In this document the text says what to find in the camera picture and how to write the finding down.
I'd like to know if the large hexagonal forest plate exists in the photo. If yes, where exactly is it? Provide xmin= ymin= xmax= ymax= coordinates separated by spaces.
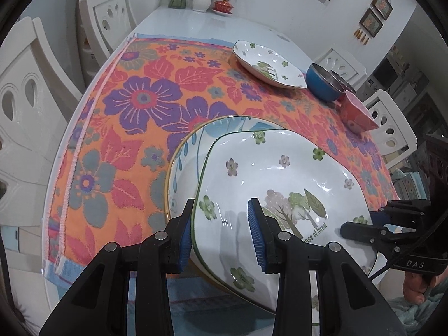
xmin=192 ymin=129 xmax=377 ymax=311

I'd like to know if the pink patterned melamine bowl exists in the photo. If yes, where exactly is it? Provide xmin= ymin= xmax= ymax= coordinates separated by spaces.
xmin=337 ymin=90 xmax=379 ymax=134

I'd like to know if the pink steel bowl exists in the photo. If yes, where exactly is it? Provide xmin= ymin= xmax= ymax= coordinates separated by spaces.
xmin=330 ymin=71 xmax=356 ymax=94

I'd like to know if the round blue leaf plate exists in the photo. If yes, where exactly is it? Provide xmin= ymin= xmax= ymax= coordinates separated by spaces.
xmin=165 ymin=115 xmax=281 ymax=219

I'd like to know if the blue steel bowl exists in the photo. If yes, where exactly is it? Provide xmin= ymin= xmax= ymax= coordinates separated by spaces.
xmin=305 ymin=63 xmax=345 ymax=102

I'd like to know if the small hexagonal forest plate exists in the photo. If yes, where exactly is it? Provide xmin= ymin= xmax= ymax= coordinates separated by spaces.
xmin=232 ymin=40 xmax=307 ymax=89

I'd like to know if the person right hand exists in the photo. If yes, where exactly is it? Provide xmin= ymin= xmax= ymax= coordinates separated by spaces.
xmin=402 ymin=272 xmax=437 ymax=305

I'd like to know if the white chair near right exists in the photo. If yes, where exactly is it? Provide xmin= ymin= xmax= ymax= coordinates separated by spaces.
xmin=364 ymin=90 xmax=418 ymax=169

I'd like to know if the white chair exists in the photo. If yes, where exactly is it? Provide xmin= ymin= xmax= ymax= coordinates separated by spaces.
xmin=364 ymin=90 xmax=418 ymax=169
xmin=78 ymin=0 xmax=137 ymax=66
xmin=1 ymin=17 xmax=82 ymax=228
xmin=314 ymin=44 xmax=367 ymax=90

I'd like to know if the orange floral tablecloth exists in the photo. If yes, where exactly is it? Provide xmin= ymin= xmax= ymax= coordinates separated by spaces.
xmin=43 ymin=37 xmax=397 ymax=288

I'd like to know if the white chair far right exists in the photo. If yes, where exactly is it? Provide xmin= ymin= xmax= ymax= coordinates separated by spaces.
xmin=314 ymin=44 xmax=367 ymax=90

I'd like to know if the small framed picture lower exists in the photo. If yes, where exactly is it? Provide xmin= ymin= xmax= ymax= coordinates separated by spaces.
xmin=360 ymin=8 xmax=384 ymax=37

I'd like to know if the small framed picture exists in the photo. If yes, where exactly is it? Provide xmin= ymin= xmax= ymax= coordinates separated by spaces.
xmin=360 ymin=8 xmax=384 ymax=37
xmin=371 ymin=0 xmax=393 ymax=20

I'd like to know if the small framed picture upper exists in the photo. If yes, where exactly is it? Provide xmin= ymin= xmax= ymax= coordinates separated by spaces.
xmin=371 ymin=0 xmax=393 ymax=20

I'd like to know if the white chair near left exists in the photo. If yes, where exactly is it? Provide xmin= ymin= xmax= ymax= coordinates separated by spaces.
xmin=1 ymin=17 xmax=82 ymax=228

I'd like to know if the red lidded sugar bowl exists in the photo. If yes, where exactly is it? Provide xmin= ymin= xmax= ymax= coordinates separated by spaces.
xmin=212 ymin=0 xmax=234 ymax=16

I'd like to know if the white chair far left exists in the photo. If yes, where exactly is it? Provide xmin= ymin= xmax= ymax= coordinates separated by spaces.
xmin=78 ymin=0 xmax=137 ymax=66

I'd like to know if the orange hanging wall ornament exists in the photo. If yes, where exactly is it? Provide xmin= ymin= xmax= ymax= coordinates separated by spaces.
xmin=354 ymin=27 xmax=370 ymax=45

